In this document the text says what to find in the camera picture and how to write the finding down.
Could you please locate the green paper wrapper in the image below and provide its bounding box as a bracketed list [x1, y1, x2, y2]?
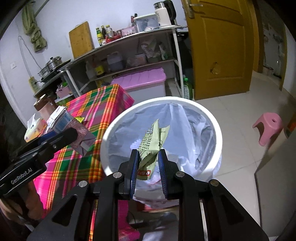
[137, 119, 170, 181]

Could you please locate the pink brown pitcher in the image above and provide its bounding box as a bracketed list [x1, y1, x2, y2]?
[34, 94, 58, 121]

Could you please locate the tissue pack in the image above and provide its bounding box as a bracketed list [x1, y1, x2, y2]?
[24, 114, 46, 143]

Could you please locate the plaid tablecloth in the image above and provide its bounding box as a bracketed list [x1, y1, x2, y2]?
[28, 84, 140, 240]

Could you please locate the pink plastic stool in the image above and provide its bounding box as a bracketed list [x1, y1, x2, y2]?
[252, 113, 283, 147]

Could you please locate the yellow snack packet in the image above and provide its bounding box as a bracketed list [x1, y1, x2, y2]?
[75, 116, 84, 123]

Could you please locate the white trash bin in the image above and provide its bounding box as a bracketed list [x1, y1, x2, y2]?
[100, 96, 223, 209]

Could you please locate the white electric kettle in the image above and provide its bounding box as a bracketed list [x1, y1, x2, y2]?
[154, 1, 177, 27]

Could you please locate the wooden cutting board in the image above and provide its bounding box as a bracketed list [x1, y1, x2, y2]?
[69, 22, 94, 59]

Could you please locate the pink lid storage box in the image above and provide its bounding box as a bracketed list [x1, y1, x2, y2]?
[111, 67, 167, 104]

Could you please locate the green glass bottle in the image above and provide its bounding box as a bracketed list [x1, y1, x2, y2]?
[96, 28, 104, 46]

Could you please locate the metal shelf counter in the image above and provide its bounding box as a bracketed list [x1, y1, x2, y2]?
[34, 26, 184, 98]

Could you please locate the person right hand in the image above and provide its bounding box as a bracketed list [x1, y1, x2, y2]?
[1, 181, 44, 225]

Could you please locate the green bottle on floor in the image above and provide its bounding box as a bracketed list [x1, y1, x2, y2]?
[183, 77, 193, 100]

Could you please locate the green cloth hanging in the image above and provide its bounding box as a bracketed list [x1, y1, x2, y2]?
[22, 3, 47, 52]

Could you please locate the yellow wooden door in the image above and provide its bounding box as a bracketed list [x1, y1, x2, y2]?
[182, 0, 254, 100]

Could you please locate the clear plastic container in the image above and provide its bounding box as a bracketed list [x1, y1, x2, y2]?
[134, 14, 159, 32]

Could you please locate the purple milk carton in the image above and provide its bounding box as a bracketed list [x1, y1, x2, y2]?
[47, 105, 96, 157]

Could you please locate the steel pot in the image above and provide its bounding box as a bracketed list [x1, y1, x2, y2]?
[46, 56, 63, 71]

